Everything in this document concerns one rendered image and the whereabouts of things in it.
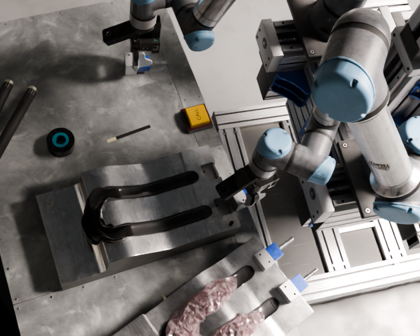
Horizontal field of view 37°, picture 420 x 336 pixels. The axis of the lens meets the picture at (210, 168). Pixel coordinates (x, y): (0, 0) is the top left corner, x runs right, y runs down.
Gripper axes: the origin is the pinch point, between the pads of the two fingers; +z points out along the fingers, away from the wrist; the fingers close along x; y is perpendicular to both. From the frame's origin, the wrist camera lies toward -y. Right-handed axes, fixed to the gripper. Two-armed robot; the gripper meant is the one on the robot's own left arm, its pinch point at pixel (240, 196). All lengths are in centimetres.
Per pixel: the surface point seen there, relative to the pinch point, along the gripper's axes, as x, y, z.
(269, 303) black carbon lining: -30.1, -8.5, -0.4
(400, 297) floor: -49, 71, 85
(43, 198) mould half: 23, -50, -1
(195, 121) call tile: 27.5, 0.0, 1.0
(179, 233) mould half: -3.0, -21.9, -3.7
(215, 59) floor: 88, 56, 85
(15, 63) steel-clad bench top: 70, -40, 5
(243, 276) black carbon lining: -20.5, -11.2, -0.3
